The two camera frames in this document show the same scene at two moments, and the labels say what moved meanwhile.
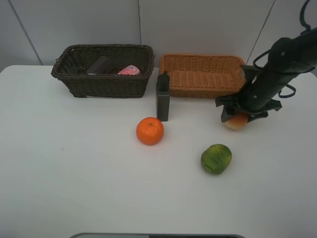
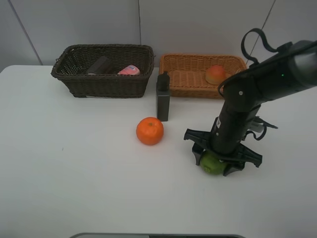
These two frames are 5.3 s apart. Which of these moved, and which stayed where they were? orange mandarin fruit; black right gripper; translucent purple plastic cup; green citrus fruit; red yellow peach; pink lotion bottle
Moved: red yellow peach; black right gripper
Stayed: orange mandarin fruit; pink lotion bottle; translucent purple plastic cup; green citrus fruit
